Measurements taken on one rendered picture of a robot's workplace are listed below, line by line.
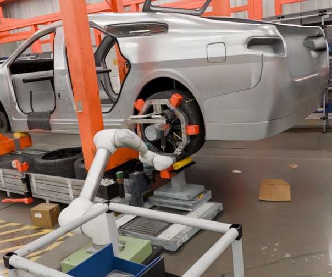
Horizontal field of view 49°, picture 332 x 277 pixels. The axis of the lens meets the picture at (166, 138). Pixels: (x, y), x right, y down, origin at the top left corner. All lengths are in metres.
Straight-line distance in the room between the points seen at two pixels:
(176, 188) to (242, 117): 1.02
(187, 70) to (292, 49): 1.78
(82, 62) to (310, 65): 2.60
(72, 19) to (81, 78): 0.48
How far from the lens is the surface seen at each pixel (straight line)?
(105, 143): 2.53
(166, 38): 3.27
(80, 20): 3.27
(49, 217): 3.76
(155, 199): 3.59
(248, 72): 2.91
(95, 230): 2.23
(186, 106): 3.18
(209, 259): 0.89
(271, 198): 3.82
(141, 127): 3.46
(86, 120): 3.27
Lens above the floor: 1.45
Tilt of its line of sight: 12 degrees down
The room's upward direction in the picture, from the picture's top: 6 degrees counter-clockwise
